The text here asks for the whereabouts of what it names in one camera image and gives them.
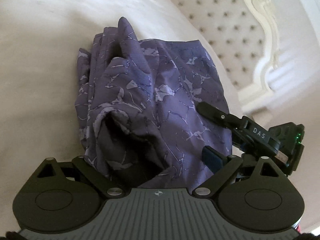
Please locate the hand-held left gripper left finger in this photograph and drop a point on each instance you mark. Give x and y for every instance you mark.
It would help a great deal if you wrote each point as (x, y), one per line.
(93, 177)

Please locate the white floral bedspread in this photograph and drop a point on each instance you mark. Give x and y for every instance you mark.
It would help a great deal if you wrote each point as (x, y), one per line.
(37, 67)

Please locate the white tufted headboard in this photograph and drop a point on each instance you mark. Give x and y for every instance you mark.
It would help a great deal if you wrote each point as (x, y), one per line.
(220, 30)

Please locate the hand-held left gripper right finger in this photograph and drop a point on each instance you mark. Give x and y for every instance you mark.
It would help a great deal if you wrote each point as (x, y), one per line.
(212, 158)

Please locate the purple patterned hooded jacket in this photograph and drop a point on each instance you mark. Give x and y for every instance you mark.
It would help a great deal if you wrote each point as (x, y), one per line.
(162, 80)

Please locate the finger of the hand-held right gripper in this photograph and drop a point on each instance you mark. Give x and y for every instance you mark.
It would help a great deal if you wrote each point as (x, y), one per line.
(220, 116)

